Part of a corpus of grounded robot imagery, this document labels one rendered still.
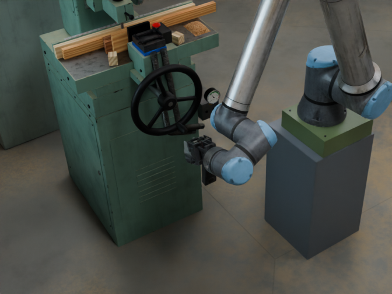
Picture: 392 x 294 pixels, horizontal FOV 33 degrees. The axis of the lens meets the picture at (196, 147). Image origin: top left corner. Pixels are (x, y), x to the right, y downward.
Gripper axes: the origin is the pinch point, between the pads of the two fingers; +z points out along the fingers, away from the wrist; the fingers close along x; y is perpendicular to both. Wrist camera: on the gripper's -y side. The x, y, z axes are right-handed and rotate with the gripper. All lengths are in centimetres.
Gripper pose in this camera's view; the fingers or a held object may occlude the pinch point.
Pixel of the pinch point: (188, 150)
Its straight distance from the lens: 233.1
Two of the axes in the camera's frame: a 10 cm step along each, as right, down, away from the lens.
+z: -4.6, -2.3, 8.6
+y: -2.1, -9.1, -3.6
